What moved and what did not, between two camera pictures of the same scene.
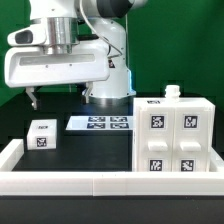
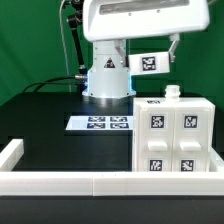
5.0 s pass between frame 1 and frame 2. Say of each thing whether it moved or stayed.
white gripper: moved
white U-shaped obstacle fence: stayed
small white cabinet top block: moved
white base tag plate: stayed
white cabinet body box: stayed
